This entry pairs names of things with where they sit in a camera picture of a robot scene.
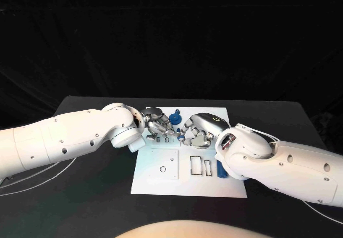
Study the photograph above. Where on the blue gear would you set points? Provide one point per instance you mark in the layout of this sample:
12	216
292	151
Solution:
175	118

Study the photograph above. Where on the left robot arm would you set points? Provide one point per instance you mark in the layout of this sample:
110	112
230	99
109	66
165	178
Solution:
67	133

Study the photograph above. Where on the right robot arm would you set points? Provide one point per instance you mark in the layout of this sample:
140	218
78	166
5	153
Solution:
281	167

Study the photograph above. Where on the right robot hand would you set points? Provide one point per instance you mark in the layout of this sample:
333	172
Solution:
207	122

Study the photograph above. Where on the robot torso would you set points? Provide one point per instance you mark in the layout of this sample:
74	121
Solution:
192	229

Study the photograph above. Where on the blue peg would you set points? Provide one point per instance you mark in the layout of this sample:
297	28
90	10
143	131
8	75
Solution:
181	137

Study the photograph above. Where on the white task board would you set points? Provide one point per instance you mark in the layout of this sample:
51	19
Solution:
185	182

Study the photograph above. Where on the blue long cylinder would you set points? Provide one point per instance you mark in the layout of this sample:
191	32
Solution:
221	170

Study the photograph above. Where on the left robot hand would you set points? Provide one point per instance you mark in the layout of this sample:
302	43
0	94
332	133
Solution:
158	124

